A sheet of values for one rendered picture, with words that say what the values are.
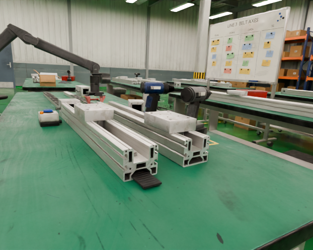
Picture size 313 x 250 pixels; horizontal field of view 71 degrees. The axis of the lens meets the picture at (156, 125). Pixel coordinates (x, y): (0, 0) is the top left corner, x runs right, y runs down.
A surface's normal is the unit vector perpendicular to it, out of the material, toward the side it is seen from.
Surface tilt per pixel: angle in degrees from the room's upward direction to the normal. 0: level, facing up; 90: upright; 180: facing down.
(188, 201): 0
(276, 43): 90
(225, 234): 0
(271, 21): 90
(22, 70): 90
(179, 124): 90
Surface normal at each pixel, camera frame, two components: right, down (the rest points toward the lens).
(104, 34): 0.47, 0.23
